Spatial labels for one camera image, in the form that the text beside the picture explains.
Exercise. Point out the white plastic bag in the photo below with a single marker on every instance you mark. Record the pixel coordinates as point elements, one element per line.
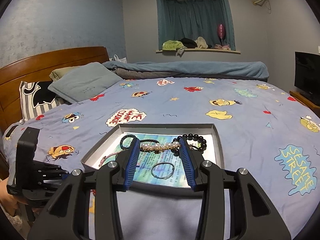
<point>120,59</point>

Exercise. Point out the wooden television stand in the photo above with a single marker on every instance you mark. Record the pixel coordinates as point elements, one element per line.
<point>300,98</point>

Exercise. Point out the green cloth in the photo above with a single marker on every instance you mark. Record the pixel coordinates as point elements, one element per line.
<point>172,45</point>

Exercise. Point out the wooden windowsill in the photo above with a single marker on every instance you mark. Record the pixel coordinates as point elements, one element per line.
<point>212,51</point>

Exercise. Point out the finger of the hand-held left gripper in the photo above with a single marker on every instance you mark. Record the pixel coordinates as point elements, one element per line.
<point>47,183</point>
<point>50,170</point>

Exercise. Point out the printed paper sheet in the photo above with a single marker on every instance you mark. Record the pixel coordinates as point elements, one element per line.
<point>160,158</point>

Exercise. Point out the grey shallow tray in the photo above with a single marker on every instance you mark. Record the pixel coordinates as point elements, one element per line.
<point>162,128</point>

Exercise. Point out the black cloth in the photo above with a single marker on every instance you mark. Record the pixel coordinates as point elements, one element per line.
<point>188,42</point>

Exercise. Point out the olive pillow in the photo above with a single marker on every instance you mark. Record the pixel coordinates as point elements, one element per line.
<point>60,73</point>

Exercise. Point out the black television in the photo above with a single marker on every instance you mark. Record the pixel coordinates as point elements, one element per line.
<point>307,75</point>

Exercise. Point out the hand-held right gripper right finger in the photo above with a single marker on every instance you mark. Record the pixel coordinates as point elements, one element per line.
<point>188,166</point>

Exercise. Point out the blue blanket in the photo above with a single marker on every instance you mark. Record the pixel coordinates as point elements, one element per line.
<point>200,68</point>

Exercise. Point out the person's left hand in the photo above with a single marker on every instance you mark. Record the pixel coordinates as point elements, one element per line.
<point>8,202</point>

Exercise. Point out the beige cloth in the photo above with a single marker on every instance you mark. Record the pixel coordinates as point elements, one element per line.
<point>201,42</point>

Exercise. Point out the grey-blue pillow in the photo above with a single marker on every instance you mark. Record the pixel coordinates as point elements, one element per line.
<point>85,82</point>

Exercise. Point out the striped pillow with black print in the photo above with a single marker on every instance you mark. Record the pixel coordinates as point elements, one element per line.
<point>32,105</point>

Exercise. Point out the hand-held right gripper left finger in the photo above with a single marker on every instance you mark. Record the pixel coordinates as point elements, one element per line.
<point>131,166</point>

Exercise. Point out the wooden headboard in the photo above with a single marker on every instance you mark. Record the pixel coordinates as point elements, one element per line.
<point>37,62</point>

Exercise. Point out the grey hanging cloth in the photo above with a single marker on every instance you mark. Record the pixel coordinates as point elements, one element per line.
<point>180,52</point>

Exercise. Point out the pink cloth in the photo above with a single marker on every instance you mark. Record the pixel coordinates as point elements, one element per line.
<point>222,47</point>

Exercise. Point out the pink balloon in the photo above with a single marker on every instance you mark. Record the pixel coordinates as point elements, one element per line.
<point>221,30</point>

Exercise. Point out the grey blanket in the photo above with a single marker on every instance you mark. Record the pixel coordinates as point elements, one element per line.
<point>140,74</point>

